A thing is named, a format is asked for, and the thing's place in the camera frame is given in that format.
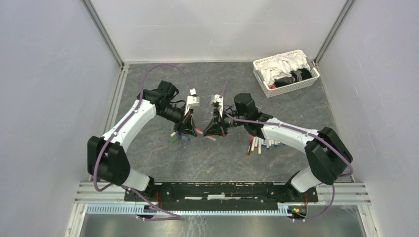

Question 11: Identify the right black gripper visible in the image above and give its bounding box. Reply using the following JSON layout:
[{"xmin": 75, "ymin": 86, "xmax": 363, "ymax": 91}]
[{"xmin": 204, "ymin": 107, "xmax": 248, "ymax": 137}]

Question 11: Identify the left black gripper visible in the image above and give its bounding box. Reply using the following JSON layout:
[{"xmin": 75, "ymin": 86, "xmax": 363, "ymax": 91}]
[{"xmin": 158, "ymin": 104, "xmax": 198, "ymax": 137}]

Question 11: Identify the clear blue pen cap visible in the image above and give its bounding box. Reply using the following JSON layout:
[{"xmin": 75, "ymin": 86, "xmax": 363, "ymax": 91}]
[{"xmin": 181, "ymin": 135, "xmax": 191, "ymax": 142}]

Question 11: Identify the orange gel pen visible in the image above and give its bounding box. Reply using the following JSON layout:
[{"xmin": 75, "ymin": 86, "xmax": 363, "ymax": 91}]
[{"xmin": 246, "ymin": 136, "xmax": 254, "ymax": 158}]

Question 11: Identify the black cap marker pen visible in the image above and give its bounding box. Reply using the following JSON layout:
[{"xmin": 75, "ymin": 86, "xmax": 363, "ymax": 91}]
[{"xmin": 251, "ymin": 137, "xmax": 257, "ymax": 152}]

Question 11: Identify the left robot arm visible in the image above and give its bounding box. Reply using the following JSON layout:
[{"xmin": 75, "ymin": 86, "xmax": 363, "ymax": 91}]
[{"xmin": 87, "ymin": 80, "xmax": 199, "ymax": 201}]

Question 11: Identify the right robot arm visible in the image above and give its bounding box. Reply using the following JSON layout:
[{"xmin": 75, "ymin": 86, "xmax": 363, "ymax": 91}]
[{"xmin": 204, "ymin": 93, "xmax": 354, "ymax": 201}]

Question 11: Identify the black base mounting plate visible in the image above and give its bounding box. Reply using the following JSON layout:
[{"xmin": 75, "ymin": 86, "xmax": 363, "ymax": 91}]
[{"xmin": 141, "ymin": 182, "xmax": 319, "ymax": 211}]

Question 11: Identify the white plastic basket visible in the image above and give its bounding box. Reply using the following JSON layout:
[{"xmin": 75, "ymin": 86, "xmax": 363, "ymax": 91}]
[{"xmin": 253, "ymin": 49, "xmax": 320, "ymax": 98}]

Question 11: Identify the white cloth in basket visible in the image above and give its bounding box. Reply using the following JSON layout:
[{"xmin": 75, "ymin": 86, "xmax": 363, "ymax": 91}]
[{"xmin": 257, "ymin": 52, "xmax": 311, "ymax": 85}]

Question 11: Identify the black cloth in basket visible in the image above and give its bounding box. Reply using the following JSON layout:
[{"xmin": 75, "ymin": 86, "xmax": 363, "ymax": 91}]
[{"xmin": 273, "ymin": 68, "xmax": 312, "ymax": 88}]

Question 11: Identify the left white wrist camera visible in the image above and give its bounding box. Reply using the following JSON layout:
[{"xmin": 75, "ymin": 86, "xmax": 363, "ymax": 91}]
[{"xmin": 184, "ymin": 88, "xmax": 200, "ymax": 115}]

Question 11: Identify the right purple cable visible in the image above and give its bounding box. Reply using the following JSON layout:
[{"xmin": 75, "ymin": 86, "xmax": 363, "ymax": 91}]
[{"xmin": 219, "ymin": 81, "xmax": 354, "ymax": 221}]

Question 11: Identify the white slotted cable duct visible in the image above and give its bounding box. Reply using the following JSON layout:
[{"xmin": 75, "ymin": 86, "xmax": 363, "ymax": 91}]
[{"xmin": 86, "ymin": 204, "xmax": 291, "ymax": 217}]

